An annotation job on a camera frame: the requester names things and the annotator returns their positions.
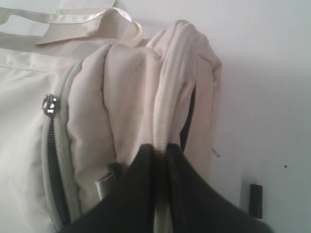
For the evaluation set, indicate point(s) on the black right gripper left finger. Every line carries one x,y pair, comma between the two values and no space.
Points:
130,206

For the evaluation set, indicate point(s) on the cream fabric duffel bag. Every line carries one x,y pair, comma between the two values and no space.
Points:
77,103

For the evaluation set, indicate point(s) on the black and white marker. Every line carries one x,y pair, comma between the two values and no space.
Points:
256,198

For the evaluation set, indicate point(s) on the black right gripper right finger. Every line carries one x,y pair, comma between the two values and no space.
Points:
196,207

